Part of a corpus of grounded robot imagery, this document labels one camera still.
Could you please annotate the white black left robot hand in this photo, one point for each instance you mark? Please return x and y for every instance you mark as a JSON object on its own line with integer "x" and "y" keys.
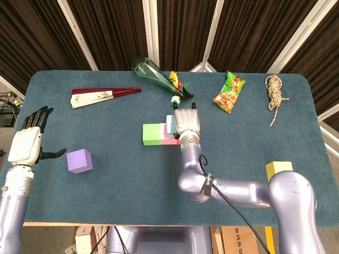
{"x": 25, "y": 145}

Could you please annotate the yellow foam cube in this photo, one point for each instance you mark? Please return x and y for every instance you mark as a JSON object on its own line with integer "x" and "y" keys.
{"x": 278, "y": 166}

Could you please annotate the brown cardboard box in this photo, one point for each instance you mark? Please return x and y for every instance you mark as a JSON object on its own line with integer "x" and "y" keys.
{"x": 235, "y": 240}

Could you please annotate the teal table mat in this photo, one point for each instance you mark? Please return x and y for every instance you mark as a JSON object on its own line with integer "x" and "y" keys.
{"x": 119, "y": 190}

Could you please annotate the pale pink foam cube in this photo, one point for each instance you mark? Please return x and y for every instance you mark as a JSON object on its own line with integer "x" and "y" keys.
{"x": 169, "y": 141}

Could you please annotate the folded red paper fan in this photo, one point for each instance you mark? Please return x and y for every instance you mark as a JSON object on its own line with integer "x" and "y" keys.
{"x": 90, "y": 98}

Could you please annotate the green foam cube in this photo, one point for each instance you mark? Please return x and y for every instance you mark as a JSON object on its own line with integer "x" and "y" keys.
{"x": 151, "y": 133}

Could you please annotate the purple foam cube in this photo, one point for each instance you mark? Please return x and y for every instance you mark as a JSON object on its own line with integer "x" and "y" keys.
{"x": 79, "y": 161}

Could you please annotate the green orange snack bag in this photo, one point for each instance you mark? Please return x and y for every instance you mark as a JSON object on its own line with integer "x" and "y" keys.
{"x": 229, "y": 92}

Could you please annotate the light blue foam cube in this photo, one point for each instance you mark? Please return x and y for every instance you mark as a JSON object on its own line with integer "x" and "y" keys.
{"x": 170, "y": 124}

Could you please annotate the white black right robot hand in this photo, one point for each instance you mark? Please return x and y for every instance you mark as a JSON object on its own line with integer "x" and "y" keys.
{"x": 186, "y": 120}

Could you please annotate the white red cardboard box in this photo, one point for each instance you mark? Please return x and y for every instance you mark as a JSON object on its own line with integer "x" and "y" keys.
{"x": 83, "y": 240}

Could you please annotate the colourful feather shuttlecock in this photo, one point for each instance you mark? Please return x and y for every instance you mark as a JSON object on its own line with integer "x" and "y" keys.
{"x": 175, "y": 99}

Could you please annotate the green transparent bottle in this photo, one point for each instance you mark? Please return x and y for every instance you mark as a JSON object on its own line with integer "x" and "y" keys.
{"x": 148, "y": 72}

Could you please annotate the brown curtain screen panel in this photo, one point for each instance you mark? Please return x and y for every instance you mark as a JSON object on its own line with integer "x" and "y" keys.
{"x": 114, "y": 31}
{"x": 31, "y": 39}
{"x": 325, "y": 53}
{"x": 182, "y": 31}
{"x": 254, "y": 31}

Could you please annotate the lavender robot base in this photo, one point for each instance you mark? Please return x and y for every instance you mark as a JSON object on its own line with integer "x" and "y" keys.
{"x": 164, "y": 240}

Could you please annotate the lavender right robot arm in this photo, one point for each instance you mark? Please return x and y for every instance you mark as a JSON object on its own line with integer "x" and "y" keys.
{"x": 243, "y": 190}

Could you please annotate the black floor box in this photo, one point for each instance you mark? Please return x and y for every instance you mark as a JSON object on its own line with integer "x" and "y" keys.
{"x": 5, "y": 119}

